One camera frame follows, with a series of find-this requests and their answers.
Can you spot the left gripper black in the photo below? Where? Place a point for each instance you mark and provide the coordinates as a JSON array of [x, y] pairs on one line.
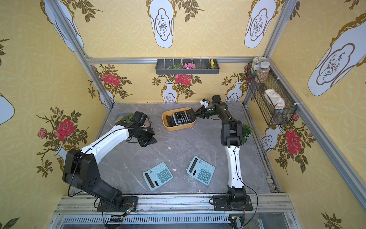
[[147, 139]]

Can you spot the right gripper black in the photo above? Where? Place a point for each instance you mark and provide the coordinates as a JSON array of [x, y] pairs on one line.
[[200, 112]]

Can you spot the large black calculator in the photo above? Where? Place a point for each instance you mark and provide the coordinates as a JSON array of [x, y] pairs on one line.
[[185, 117]]

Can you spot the light blue calculator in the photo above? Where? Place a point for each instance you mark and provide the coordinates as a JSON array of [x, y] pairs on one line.
[[201, 170], [157, 176], [175, 120]]

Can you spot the small black calculator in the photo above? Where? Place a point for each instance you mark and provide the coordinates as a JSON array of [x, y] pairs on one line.
[[170, 121]]

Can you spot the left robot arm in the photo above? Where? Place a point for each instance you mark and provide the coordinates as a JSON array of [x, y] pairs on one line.
[[81, 165]]

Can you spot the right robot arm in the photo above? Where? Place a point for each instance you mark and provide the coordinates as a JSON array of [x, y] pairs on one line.
[[231, 138]]

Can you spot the yellow storage box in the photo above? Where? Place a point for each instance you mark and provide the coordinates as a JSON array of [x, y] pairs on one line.
[[176, 127]]

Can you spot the pink tray with plants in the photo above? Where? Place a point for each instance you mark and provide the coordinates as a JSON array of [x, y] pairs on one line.
[[127, 117]]

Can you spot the pink artificial flower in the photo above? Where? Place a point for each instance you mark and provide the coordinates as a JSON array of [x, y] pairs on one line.
[[189, 66]]

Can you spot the small potted green plant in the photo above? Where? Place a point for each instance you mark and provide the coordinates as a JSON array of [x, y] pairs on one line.
[[246, 133]]

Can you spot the glass jar patterned lid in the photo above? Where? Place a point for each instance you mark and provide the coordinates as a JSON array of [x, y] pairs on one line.
[[256, 63]]

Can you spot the glass jar with nuts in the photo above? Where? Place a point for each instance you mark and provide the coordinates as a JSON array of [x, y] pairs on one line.
[[262, 72]]

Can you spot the white crumpled cloth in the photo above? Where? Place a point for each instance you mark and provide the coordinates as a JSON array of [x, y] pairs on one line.
[[275, 99]]

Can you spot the small circuit board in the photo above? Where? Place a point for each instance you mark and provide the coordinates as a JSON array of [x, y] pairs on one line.
[[116, 219]]

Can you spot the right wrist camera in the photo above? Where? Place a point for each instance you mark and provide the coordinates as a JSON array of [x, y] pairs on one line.
[[205, 104]]

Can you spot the grey wall shelf tray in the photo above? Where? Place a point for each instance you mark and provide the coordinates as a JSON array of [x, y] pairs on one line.
[[175, 66]]

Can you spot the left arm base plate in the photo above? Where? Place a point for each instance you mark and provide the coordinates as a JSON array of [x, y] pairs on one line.
[[125, 203]]

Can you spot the black wire wall basket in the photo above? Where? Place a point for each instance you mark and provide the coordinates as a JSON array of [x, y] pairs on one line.
[[256, 91]]

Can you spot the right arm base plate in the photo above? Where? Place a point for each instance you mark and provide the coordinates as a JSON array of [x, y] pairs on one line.
[[220, 203]]

